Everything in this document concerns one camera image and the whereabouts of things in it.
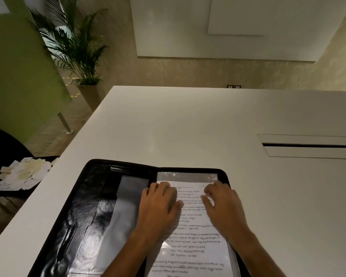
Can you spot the person's left hand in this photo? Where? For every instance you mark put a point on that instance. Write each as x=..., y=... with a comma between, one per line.
x=157, y=212

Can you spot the person's right hand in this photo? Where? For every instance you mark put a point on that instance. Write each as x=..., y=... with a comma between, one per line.
x=226, y=212

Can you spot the person's right thumb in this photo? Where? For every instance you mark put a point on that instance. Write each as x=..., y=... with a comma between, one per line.
x=207, y=204

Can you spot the person's left thumb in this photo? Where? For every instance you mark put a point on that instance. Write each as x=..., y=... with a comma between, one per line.
x=179, y=208

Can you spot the handwritten white paper sheet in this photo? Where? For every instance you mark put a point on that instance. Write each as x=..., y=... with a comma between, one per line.
x=196, y=242

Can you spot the person's left forearm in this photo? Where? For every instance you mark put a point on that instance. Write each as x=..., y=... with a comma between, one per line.
x=132, y=256

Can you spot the person's right forearm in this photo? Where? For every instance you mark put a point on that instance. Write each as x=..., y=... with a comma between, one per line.
x=253, y=256

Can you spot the clear plastic sleeve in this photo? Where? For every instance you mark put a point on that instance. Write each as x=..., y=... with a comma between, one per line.
x=187, y=176

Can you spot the black zip folder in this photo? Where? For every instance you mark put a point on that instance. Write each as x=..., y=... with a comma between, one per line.
x=75, y=216

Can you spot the metal partition leg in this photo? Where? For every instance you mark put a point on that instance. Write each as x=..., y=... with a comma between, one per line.
x=65, y=124

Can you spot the tall beige planter pot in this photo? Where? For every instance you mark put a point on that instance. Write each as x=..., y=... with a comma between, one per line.
x=90, y=96

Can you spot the pile of white paper slips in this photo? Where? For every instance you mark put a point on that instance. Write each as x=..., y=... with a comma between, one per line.
x=24, y=175

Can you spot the black chair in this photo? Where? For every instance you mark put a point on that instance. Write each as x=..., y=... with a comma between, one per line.
x=5, y=147

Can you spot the green palm plant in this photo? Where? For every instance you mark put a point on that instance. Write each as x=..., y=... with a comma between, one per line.
x=72, y=46

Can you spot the green partition panel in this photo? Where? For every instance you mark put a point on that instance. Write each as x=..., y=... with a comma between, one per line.
x=20, y=72

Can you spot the large white wall panel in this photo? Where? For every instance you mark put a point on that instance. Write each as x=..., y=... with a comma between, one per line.
x=173, y=28

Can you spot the small white wall panel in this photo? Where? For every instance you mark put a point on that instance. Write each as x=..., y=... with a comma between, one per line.
x=276, y=14

